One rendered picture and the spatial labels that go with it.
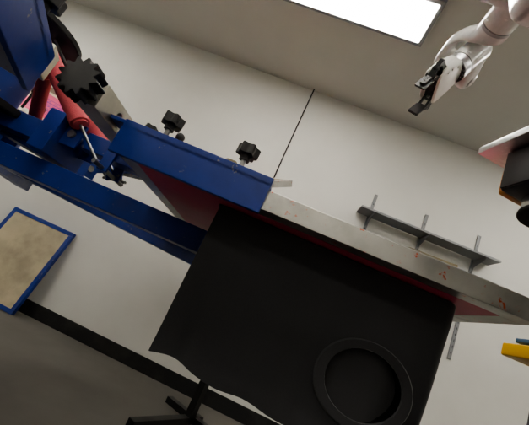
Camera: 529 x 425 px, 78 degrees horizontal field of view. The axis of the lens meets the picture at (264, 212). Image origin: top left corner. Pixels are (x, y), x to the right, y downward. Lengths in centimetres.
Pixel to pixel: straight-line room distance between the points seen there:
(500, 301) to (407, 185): 273
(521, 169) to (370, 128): 301
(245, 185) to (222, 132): 276
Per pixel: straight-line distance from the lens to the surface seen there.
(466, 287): 64
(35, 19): 52
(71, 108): 104
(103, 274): 316
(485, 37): 117
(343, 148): 331
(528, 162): 53
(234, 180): 58
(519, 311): 68
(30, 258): 337
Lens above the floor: 79
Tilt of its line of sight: 16 degrees up
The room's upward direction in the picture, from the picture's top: 25 degrees clockwise
